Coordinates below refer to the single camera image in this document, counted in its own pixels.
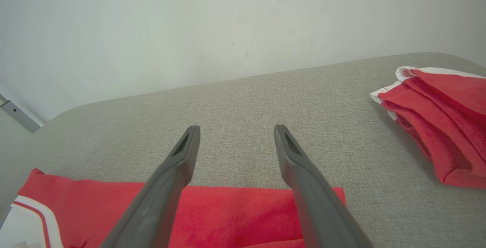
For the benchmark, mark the red shorts with white stripe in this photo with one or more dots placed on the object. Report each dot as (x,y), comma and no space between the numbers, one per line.
(448,126)

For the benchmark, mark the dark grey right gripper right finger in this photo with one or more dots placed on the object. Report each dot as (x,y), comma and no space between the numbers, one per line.
(319,210)

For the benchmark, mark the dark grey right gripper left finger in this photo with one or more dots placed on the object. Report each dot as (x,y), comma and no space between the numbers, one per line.
(159,202)

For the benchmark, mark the red shirt with white trim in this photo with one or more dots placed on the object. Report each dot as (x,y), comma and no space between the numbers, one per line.
(235,214)

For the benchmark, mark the grey metal wall rail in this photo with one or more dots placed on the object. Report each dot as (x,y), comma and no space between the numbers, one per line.
(19,117)

